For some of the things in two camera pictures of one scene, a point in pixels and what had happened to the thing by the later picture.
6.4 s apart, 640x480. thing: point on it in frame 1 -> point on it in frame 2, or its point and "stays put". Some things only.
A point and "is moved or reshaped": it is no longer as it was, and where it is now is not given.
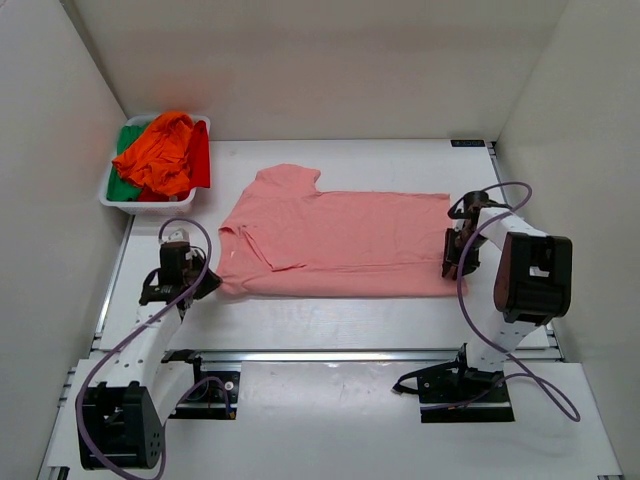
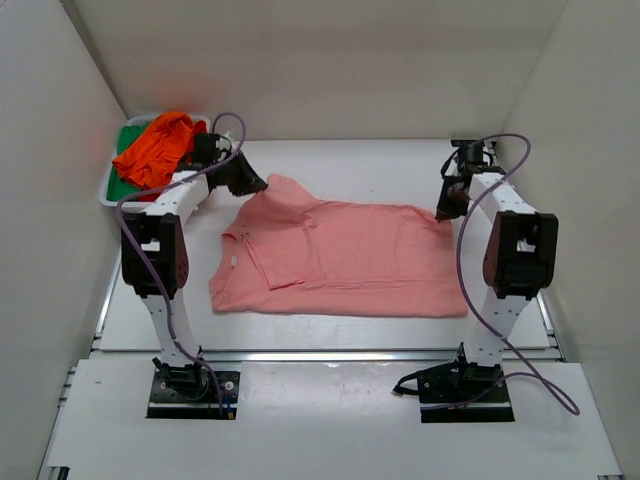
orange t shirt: [159, 159] stays put
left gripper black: [212, 281] -> [250, 182]
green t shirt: [119, 189] stays put
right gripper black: [452, 257] -> [444, 209]
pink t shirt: [281, 238] is moved or reshaped
